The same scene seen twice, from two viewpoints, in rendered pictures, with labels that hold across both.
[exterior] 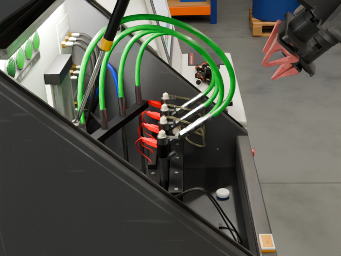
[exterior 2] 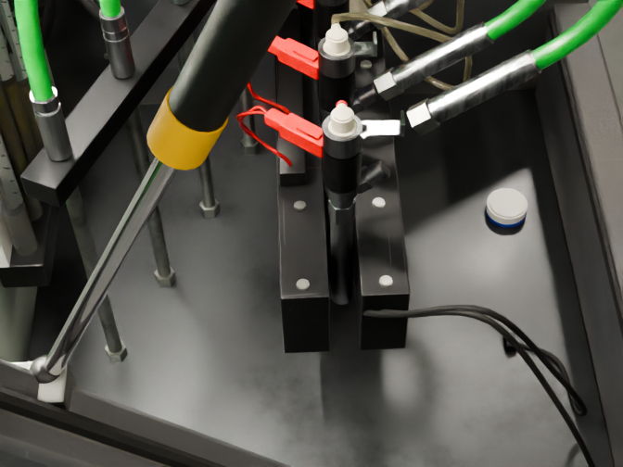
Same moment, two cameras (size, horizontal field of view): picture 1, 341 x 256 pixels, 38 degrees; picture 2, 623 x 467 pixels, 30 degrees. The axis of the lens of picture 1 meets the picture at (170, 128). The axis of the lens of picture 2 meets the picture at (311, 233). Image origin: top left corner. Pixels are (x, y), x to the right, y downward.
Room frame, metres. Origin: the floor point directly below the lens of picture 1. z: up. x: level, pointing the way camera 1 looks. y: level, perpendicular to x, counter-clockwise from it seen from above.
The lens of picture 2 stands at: (0.54, 0.08, 1.71)
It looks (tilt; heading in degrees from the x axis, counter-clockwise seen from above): 52 degrees down; 357
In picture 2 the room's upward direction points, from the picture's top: 2 degrees counter-clockwise
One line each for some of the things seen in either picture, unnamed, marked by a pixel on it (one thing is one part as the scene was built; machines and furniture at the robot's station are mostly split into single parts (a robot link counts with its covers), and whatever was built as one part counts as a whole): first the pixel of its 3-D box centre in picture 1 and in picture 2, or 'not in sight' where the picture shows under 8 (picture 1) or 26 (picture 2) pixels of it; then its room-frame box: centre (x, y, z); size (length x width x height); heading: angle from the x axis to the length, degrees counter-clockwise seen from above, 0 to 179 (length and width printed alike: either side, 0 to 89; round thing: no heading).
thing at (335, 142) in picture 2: (168, 171); (356, 218); (1.10, 0.01, 1.01); 0.05 x 0.03 x 0.21; 87
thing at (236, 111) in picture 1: (208, 85); not in sight; (1.79, -0.16, 0.97); 0.70 x 0.22 x 0.03; 177
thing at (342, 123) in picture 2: (162, 136); (342, 125); (1.10, 0.02, 1.12); 0.02 x 0.02 x 0.03
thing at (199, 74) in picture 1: (208, 71); not in sight; (1.83, -0.16, 1.01); 0.23 x 0.11 x 0.06; 177
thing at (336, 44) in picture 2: (163, 122); (336, 46); (1.18, 0.02, 1.12); 0.02 x 0.02 x 0.03
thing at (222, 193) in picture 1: (223, 193); (506, 207); (1.23, -0.15, 0.84); 0.04 x 0.04 x 0.01
